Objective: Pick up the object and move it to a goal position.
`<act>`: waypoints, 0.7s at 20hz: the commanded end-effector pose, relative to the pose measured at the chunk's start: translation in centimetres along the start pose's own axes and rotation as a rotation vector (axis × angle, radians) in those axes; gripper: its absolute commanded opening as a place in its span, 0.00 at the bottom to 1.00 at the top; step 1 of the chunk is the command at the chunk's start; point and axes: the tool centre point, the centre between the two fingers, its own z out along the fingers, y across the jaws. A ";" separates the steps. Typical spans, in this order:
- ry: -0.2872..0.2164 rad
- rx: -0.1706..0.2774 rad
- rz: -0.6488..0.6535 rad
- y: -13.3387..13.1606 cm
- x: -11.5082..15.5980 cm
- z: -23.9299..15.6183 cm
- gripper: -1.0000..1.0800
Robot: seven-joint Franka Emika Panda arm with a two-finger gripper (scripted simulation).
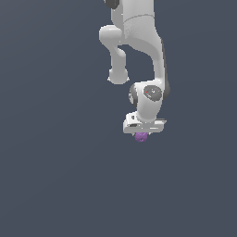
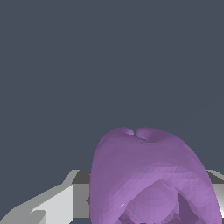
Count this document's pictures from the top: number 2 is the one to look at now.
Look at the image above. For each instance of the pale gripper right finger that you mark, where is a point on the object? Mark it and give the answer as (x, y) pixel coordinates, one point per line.
(219, 189)

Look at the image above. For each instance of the purple rounded object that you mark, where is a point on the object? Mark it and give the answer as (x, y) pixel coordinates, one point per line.
(145, 175)

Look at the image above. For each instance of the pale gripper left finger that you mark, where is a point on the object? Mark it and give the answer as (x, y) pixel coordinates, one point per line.
(58, 201)

